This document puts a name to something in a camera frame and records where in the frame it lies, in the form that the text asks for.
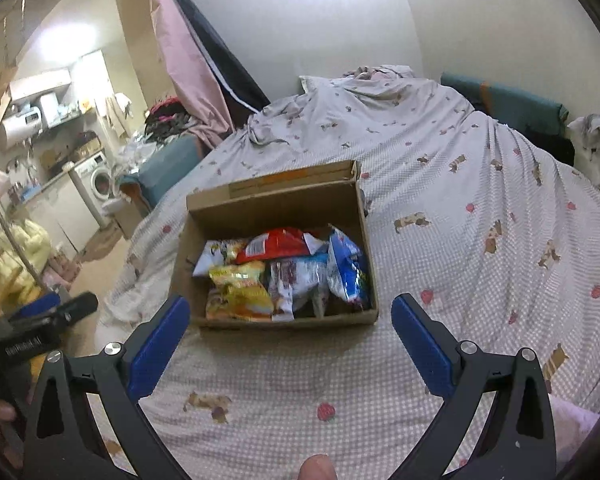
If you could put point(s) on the teal padded bed board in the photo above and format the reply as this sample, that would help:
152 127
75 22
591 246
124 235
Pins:
165 170
515 102

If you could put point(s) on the white pillow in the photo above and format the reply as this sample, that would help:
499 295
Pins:
317 85

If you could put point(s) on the yellow snack packet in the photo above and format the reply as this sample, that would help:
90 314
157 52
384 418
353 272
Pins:
240 290

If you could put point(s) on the pink fleece cloth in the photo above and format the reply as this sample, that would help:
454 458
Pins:
575 425

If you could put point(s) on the yellow quilt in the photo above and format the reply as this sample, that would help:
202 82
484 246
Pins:
25 255

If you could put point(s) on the grey white cat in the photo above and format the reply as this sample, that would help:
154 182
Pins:
597 145

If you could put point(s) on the white light blue snack packet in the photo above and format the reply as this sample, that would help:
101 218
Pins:
292 285

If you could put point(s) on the white wall cabinet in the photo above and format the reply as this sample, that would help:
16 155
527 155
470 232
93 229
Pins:
40 85

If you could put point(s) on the checked printed bed sheet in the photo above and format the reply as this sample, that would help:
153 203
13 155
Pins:
430 260

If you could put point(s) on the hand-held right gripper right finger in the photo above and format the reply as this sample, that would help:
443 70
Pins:
422 345

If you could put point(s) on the brown cardboard carton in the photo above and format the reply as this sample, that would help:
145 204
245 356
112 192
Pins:
89 147

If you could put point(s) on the white water heater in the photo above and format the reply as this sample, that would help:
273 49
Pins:
20 130

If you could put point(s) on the pink curtain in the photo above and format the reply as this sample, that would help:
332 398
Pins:
185 60

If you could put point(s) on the dark curtain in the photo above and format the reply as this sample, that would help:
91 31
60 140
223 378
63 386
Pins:
230 70

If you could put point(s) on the hanging beige towel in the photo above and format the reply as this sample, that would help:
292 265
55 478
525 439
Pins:
115 112

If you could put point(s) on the white kitchen counter cabinet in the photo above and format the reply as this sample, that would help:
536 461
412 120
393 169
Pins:
65 215

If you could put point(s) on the pile of dark clothes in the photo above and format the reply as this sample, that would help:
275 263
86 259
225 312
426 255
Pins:
170 120

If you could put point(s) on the white washing machine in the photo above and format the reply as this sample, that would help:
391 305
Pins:
97 185

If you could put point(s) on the brown floor rug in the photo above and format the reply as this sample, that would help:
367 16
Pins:
100 245

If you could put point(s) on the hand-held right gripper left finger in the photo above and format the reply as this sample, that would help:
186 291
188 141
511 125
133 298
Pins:
157 350

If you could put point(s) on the red snack packet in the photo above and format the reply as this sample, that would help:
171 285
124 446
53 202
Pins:
280 245

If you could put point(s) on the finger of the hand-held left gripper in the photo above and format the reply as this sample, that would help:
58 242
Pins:
77 306
40 304

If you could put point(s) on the heap of grey clothes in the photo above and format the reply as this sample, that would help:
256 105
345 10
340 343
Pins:
137 155

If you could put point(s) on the pink cartoon snack packet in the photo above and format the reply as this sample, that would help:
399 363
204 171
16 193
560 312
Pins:
215 255

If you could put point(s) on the dark grey object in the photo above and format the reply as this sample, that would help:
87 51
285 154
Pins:
363 192

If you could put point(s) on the person's right hand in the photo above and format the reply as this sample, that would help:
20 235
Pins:
317 469

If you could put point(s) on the brown cardboard box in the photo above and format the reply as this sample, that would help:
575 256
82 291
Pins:
280 200

